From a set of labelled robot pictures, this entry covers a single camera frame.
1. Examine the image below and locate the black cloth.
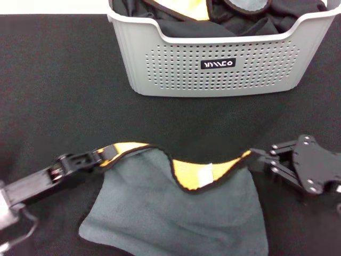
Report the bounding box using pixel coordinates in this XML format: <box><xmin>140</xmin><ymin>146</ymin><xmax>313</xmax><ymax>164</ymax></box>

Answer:
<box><xmin>111</xmin><ymin>0</ymin><xmax>328</xmax><ymax>38</ymax></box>

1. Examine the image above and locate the black tablecloth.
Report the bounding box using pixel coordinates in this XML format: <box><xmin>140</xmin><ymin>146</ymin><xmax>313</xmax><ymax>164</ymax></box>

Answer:
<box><xmin>0</xmin><ymin>13</ymin><xmax>341</xmax><ymax>256</ymax></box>

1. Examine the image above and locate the yellow and grey towel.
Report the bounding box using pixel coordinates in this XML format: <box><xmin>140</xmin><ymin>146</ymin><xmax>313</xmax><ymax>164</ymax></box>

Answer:
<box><xmin>77</xmin><ymin>142</ymin><xmax>269</xmax><ymax>256</ymax></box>

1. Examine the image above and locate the grey perforated plastic storage box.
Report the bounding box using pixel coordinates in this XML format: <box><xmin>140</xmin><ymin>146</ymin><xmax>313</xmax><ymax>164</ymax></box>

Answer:
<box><xmin>106</xmin><ymin>0</ymin><xmax>341</xmax><ymax>97</ymax></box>

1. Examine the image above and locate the black cable with spring plug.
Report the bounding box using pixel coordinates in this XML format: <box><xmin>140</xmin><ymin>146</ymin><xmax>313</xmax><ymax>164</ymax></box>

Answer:
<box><xmin>0</xmin><ymin>207</ymin><xmax>39</xmax><ymax>251</ymax></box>

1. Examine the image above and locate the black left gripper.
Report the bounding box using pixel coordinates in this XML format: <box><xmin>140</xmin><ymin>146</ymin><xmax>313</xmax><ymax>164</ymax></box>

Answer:
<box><xmin>0</xmin><ymin>145</ymin><xmax>120</xmax><ymax>211</ymax></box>

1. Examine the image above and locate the grey towel with black trim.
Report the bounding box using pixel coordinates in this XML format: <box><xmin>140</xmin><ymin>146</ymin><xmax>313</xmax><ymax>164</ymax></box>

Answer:
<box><xmin>222</xmin><ymin>0</ymin><xmax>272</xmax><ymax>14</ymax></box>

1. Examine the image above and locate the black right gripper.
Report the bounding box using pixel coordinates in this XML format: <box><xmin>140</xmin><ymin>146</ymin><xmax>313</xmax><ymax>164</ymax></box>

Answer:
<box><xmin>250</xmin><ymin>134</ymin><xmax>341</xmax><ymax>199</ymax></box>

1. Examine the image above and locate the yellow towel with black trim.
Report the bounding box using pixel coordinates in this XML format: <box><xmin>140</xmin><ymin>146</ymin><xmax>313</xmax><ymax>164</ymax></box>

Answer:
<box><xmin>143</xmin><ymin>0</ymin><xmax>213</xmax><ymax>22</ymax></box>

